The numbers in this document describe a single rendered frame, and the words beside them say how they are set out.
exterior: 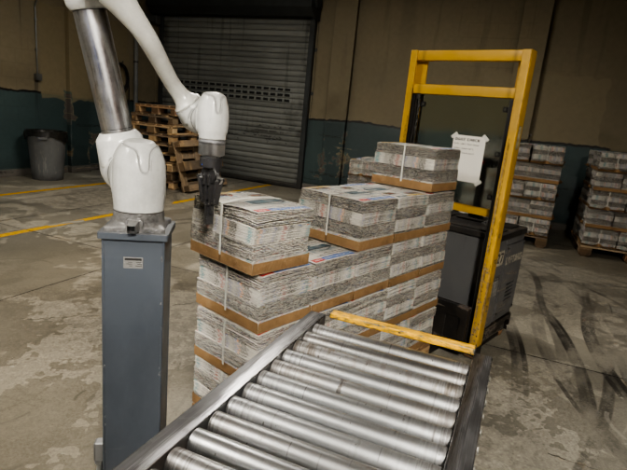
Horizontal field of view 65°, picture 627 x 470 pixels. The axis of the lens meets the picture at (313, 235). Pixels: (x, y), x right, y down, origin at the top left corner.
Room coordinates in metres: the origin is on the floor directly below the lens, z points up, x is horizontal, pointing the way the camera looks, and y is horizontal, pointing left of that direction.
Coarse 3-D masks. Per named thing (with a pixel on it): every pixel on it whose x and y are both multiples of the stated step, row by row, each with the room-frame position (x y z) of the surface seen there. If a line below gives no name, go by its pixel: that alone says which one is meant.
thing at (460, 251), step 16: (464, 224) 3.20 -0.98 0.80; (480, 224) 3.26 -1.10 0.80; (512, 224) 3.40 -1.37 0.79; (448, 240) 3.19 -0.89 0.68; (464, 240) 3.12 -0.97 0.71; (480, 240) 3.06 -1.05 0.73; (512, 240) 3.19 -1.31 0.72; (448, 256) 3.18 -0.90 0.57; (464, 256) 3.11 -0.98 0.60; (480, 256) 3.04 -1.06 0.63; (512, 256) 3.22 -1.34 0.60; (448, 272) 3.17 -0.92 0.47; (464, 272) 3.10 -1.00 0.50; (496, 272) 3.03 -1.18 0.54; (512, 272) 3.27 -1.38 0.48; (448, 288) 3.16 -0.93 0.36; (464, 288) 3.09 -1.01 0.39; (496, 288) 3.07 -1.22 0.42; (512, 288) 3.32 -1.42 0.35; (464, 304) 3.07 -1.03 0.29; (496, 304) 3.12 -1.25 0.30; (496, 320) 3.18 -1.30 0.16
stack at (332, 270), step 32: (320, 256) 1.99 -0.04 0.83; (352, 256) 2.08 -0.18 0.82; (384, 256) 2.29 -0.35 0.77; (416, 256) 2.53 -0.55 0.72; (224, 288) 1.80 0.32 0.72; (256, 288) 1.68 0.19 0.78; (288, 288) 1.78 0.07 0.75; (320, 288) 1.93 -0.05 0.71; (352, 288) 2.10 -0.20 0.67; (384, 288) 2.35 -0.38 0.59; (224, 320) 1.79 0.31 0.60; (256, 320) 1.68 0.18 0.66; (384, 320) 2.35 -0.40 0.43; (224, 352) 1.78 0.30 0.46; (256, 352) 1.68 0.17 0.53
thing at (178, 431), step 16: (304, 320) 1.39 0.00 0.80; (320, 320) 1.41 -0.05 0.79; (288, 336) 1.27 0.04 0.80; (272, 352) 1.16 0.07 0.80; (240, 368) 1.07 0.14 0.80; (256, 368) 1.08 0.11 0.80; (224, 384) 0.99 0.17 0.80; (240, 384) 1.00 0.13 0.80; (208, 400) 0.93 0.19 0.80; (224, 400) 0.93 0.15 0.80; (192, 416) 0.87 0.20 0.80; (208, 416) 0.87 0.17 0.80; (160, 432) 0.81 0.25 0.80; (176, 432) 0.81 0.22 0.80; (144, 448) 0.76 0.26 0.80; (160, 448) 0.77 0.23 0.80; (128, 464) 0.72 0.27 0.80; (144, 464) 0.72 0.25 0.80; (160, 464) 0.74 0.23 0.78
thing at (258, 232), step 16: (240, 208) 1.71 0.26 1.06; (256, 208) 1.70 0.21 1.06; (272, 208) 1.74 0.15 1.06; (288, 208) 1.78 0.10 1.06; (304, 208) 1.82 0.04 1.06; (240, 224) 1.69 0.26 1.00; (256, 224) 1.65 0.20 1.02; (272, 224) 1.70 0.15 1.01; (288, 224) 1.76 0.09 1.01; (304, 224) 1.83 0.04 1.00; (240, 240) 1.69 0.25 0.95; (256, 240) 1.65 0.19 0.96; (272, 240) 1.71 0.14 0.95; (288, 240) 1.77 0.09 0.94; (304, 240) 1.84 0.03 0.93; (240, 256) 1.69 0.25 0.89; (256, 256) 1.66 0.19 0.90; (272, 256) 1.71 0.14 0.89; (288, 256) 1.77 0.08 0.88
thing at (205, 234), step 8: (224, 192) 1.97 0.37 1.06; (232, 192) 2.00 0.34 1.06; (240, 192) 2.02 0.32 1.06; (248, 192) 2.04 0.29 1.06; (200, 200) 1.86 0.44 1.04; (224, 200) 1.81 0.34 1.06; (200, 208) 1.86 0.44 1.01; (216, 208) 1.79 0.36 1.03; (192, 216) 1.89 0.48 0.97; (200, 216) 1.85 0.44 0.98; (216, 216) 1.79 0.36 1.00; (192, 224) 1.88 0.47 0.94; (200, 224) 1.85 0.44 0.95; (216, 224) 1.78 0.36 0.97; (192, 232) 1.87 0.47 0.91; (200, 232) 1.84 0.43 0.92; (208, 232) 1.81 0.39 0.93; (200, 240) 1.84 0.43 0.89; (208, 240) 1.81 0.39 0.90
